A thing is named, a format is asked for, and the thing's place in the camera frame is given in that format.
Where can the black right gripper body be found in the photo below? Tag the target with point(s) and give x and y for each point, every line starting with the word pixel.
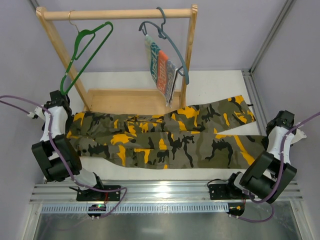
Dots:
pixel 265 143

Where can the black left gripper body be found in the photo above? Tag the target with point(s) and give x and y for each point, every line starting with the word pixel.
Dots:
pixel 66 120

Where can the camouflage yellow green trousers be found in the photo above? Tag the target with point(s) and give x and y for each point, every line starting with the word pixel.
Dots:
pixel 193 137

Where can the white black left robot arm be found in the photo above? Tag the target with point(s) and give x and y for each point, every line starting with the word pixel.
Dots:
pixel 54 153

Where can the blue-grey clothes hanger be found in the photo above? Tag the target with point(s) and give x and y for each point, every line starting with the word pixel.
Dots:
pixel 183 71

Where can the wooden clothes rack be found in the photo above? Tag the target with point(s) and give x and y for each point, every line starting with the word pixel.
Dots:
pixel 110 92

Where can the colourful printed cloth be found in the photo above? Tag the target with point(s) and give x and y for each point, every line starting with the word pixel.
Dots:
pixel 162 70

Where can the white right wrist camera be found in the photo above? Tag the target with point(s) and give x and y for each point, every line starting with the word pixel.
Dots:
pixel 296 135

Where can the aluminium corner frame profile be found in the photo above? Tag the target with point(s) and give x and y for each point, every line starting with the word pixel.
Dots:
pixel 248 74

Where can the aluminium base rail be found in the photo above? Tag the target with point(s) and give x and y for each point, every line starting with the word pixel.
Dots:
pixel 138 191

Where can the slotted grey cable duct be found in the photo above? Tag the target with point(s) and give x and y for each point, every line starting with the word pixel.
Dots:
pixel 136 208

